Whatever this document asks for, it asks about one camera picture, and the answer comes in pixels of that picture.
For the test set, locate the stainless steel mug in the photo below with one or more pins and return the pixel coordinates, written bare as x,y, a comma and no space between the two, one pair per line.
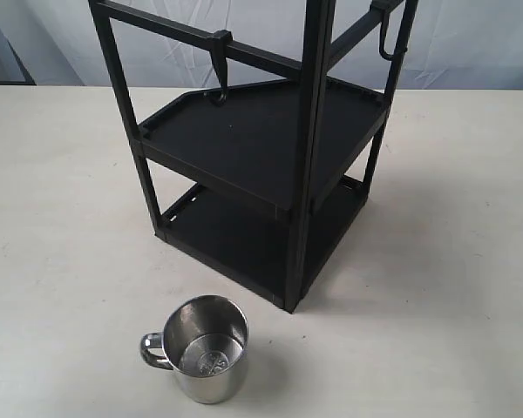
204,344

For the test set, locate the black metal shelf rack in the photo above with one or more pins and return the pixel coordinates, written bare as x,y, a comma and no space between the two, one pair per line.
263,188

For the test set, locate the black metal hook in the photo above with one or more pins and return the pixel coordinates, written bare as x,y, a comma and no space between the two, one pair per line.
218,43
384,9

